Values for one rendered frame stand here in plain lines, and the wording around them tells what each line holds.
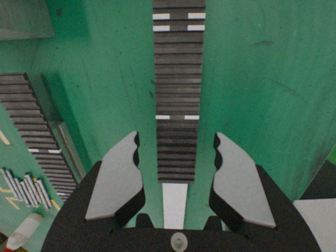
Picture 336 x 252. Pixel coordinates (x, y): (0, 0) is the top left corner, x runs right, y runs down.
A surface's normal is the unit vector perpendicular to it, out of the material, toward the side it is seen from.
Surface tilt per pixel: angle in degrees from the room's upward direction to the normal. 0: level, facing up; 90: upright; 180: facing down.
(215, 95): 0
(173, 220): 0
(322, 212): 90
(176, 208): 0
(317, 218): 90
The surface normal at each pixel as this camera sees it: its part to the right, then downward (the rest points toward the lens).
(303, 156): -0.05, 0.47
